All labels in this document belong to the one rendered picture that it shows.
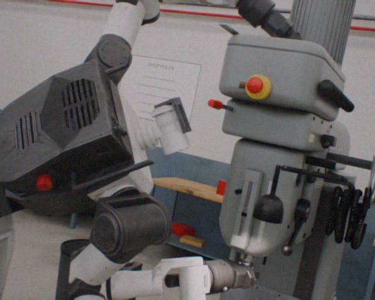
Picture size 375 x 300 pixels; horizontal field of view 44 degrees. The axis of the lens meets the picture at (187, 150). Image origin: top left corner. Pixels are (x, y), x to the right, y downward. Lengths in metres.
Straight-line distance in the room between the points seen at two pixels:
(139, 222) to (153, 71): 5.57
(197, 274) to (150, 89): 5.36
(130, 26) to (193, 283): 0.69
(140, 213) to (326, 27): 0.89
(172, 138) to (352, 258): 4.68
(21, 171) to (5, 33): 7.41
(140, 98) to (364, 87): 2.90
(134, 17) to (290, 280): 1.07
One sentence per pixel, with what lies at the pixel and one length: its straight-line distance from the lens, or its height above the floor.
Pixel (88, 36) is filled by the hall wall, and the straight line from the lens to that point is 7.23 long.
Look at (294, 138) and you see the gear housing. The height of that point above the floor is 1.66.
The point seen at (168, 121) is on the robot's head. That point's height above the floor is 1.64.
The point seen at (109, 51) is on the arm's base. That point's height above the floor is 1.77.
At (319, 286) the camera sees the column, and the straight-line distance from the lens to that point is 1.79.
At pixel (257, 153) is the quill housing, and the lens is 1.29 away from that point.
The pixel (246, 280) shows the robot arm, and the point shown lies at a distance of 1.37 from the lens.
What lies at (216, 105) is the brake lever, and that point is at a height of 1.70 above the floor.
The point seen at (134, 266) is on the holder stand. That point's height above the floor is 1.13.
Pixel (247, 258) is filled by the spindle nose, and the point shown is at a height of 1.29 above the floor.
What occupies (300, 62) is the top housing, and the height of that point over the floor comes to 1.83.
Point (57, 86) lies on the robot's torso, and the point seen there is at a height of 1.66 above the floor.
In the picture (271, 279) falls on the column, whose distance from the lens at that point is 1.81.
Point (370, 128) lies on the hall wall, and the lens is 5.56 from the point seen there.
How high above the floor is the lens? 1.65
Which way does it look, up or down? 4 degrees down
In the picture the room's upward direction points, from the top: 11 degrees clockwise
